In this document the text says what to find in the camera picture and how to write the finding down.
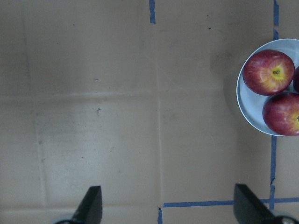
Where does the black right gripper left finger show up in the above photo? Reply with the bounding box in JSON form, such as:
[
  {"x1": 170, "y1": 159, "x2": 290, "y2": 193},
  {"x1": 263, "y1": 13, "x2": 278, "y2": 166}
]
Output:
[{"x1": 70, "y1": 186, "x2": 102, "y2": 224}]

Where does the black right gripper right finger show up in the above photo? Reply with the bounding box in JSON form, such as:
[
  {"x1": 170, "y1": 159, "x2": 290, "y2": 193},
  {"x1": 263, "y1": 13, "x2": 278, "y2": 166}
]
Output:
[{"x1": 233, "y1": 184, "x2": 277, "y2": 224}]

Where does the red apple on plate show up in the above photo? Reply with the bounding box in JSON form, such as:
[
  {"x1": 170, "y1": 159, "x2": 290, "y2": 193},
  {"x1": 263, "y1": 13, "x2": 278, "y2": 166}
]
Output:
[
  {"x1": 293, "y1": 67, "x2": 299, "y2": 92},
  {"x1": 262, "y1": 92, "x2": 299, "y2": 136},
  {"x1": 242, "y1": 49, "x2": 295, "y2": 96}
]

